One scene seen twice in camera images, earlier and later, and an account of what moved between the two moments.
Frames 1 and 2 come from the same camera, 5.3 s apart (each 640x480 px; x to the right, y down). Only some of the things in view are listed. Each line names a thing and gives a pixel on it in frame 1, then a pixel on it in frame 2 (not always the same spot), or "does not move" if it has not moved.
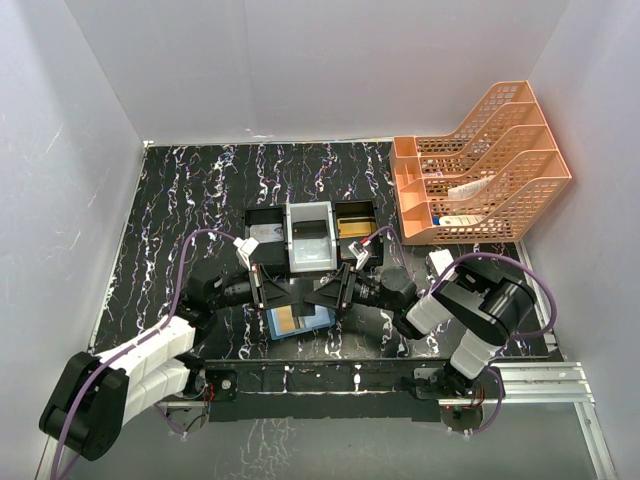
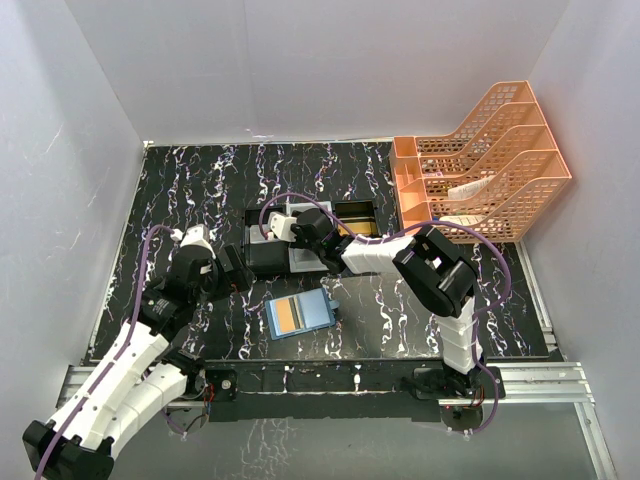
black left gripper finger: [267, 292] to [232, 263]
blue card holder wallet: [282, 323] does not move
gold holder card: [286, 319] does not move
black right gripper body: [366, 291] to [300, 237]
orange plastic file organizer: [489, 180] does not move
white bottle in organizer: [455, 220] does not move
